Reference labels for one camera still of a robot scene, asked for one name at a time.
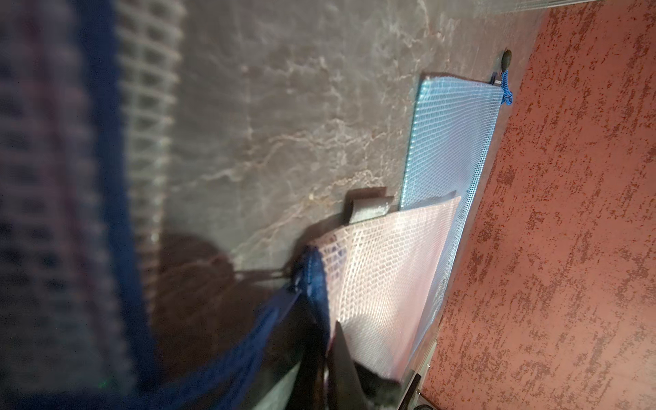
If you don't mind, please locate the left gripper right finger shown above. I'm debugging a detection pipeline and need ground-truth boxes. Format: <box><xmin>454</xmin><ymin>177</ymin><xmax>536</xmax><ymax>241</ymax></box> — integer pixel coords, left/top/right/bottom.
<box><xmin>327</xmin><ymin>322</ymin><xmax>368</xmax><ymax>410</ymax></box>

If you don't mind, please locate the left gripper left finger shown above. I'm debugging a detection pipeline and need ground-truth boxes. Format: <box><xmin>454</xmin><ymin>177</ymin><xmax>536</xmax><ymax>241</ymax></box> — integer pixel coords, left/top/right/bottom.
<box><xmin>286</xmin><ymin>313</ymin><xmax>326</xmax><ymax>410</ymax></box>

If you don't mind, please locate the clear white mesh document bag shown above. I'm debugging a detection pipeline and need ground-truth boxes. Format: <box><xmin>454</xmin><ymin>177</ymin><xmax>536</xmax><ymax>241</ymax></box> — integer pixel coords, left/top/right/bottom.
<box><xmin>153</xmin><ymin>188</ymin><xmax>462</xmax><ymax>410</ymax></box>

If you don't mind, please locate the blue mesh document bag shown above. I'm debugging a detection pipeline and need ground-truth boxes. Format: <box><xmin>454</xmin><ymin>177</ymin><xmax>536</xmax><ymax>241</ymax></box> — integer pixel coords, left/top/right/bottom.
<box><xmin>0</xmin><ymin>0</ymin><xmax>188</xmax><ymax>410</ymax></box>
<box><xmin>400</xmin><ymin>50</ymin><xmax>513</xmax><ymax>349</ymax></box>

